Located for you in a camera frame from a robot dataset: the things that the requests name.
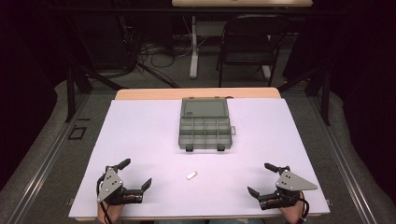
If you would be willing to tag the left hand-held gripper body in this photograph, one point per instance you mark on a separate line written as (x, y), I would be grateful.
(109, 184)

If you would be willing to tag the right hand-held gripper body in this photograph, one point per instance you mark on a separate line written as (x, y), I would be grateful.
(289, 184)

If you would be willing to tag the person's left hand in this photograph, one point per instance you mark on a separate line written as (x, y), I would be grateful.
(109, 212)

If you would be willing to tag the person's right hand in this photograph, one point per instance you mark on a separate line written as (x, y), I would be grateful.
(292, 213)

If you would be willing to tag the white table cover board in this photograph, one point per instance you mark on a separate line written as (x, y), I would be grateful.
(149, 137)

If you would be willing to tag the small white rectangular piece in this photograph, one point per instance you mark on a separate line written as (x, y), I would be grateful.
(191, 175)

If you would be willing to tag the grey plastic compartment box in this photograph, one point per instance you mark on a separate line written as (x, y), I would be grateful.
(205, 130)

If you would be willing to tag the wooden table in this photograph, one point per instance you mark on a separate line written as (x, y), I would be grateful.
(199, 93)

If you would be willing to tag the black folding chair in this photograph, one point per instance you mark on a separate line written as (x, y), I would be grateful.
(249, 46)

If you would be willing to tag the white-legged desk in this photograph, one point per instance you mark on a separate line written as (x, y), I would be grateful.
(194, 53)

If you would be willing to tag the aluminium floor rail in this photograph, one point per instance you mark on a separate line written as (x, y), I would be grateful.
(345, 168)
(43, 161)

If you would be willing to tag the black metal frame stand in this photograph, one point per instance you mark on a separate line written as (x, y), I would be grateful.
(325, 93)
(71, 93)

